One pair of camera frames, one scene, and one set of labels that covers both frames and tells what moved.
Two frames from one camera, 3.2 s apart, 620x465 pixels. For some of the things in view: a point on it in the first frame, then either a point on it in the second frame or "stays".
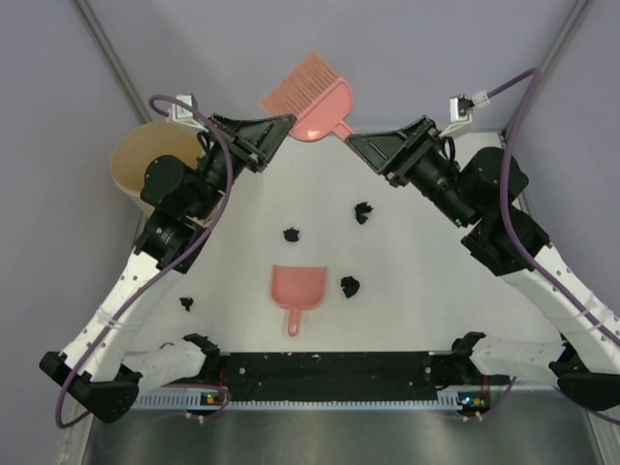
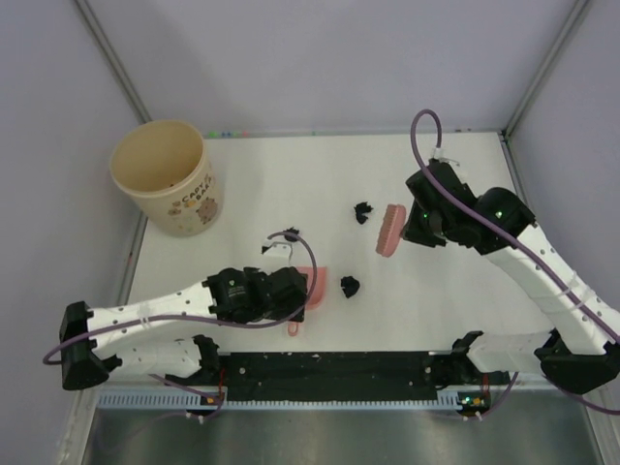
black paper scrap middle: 291,234 stays
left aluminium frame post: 107,49 stays
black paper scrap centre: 350,286 stays
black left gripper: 256,140 to 288,311
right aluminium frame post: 548,62 stays
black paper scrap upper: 362,208 stays
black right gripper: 383,151 to 413,232
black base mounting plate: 338,376 stays
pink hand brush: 316,97 to 390,229
